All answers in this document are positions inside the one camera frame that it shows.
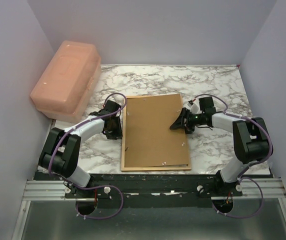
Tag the black mounting base rail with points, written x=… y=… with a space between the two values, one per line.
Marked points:
x=111 y=191

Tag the brown wooden picture frame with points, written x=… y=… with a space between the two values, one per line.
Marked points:
x=155 y=168

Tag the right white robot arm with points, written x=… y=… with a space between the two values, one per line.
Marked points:
x=252 y=143

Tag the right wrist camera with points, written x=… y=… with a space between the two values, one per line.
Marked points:
x=193 y=107

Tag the pink translucent plastic storage box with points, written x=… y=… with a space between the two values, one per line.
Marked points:
x=68 y=82

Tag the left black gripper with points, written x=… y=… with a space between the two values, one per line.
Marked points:
x=119 y=133

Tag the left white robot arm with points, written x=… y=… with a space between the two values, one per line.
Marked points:
x=60 y=153

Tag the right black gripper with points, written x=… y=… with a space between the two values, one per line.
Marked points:
x=179 y=123

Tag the aluminium extrusion frame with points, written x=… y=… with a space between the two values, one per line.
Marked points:
x=261 y=207

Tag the brown fibreboard backing board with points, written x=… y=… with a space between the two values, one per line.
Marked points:
x=155 y=130

